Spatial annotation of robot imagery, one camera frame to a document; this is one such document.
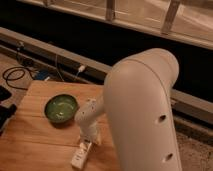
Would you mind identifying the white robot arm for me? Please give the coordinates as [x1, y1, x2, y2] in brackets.
[75, 48, 182, 171]

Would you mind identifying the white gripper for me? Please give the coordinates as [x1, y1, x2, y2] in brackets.
[79, 121, 102, 148]

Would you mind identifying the black coiled cable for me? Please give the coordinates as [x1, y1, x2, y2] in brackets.
[2, 66, 36, 90]

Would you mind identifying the black device at left edge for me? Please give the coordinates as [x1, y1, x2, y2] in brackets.
[0, 85, 17, 134]

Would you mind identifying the green ceramic bowl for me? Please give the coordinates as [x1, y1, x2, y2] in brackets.
[44, 94, 79, 124]

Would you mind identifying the small white labelled bottle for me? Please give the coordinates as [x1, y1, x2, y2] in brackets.
[71, 142, 92, 170]

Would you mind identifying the blue box on floor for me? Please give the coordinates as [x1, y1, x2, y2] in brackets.
[34, 70, 50, 80]

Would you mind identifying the white plug with cable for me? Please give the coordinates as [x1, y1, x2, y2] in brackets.
[74, 65, 86, 80]

